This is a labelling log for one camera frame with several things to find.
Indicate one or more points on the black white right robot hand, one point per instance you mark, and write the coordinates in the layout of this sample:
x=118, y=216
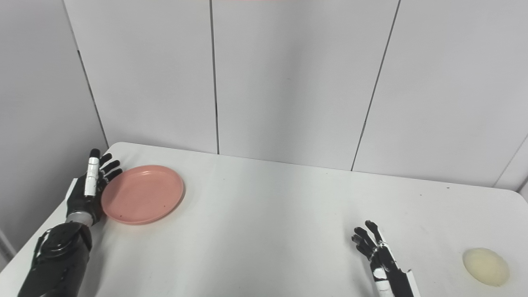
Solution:
x=390, y=272

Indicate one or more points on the pink round plate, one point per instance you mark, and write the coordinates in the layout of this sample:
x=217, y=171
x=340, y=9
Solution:
x=142, y=194

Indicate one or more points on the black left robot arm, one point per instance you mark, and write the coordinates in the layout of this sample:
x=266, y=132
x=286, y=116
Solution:
x=55, y=260

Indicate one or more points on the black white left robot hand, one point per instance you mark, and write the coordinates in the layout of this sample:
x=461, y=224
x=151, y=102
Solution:
x=80, y=198

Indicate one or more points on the pale yellow steamed bun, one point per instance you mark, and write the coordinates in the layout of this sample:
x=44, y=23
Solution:
x=486, y=267

